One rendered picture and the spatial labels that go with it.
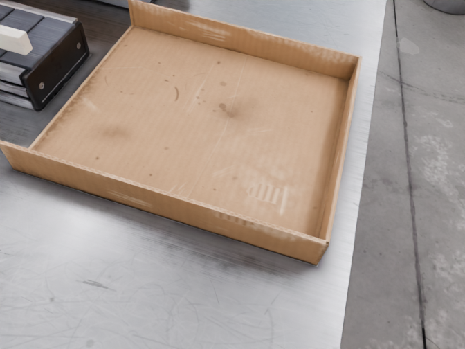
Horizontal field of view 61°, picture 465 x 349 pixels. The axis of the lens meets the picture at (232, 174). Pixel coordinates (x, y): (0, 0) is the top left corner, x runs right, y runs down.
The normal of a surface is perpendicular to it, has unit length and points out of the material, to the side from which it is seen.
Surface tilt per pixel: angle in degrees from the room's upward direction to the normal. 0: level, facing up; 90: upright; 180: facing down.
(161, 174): 0
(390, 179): 0
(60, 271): 0
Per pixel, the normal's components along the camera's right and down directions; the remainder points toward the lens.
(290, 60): -0.29, 0.76
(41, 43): 0.07, -0.59
